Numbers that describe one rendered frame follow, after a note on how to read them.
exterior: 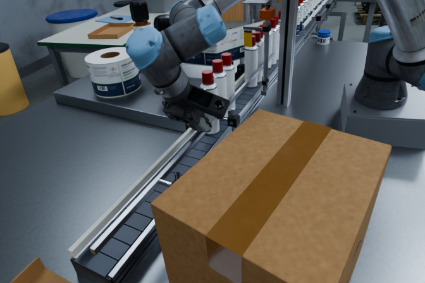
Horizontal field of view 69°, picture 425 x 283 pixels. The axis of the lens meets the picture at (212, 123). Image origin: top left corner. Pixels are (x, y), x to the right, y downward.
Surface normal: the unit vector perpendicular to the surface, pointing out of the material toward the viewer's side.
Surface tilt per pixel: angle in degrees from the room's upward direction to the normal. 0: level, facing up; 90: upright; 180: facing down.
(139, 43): 31
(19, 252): 0
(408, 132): 90
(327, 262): 0
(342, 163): 0
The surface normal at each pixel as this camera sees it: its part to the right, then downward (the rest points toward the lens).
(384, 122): -0.29, 0.52
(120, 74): 0.48, 0.44
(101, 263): -0.06, -0.85
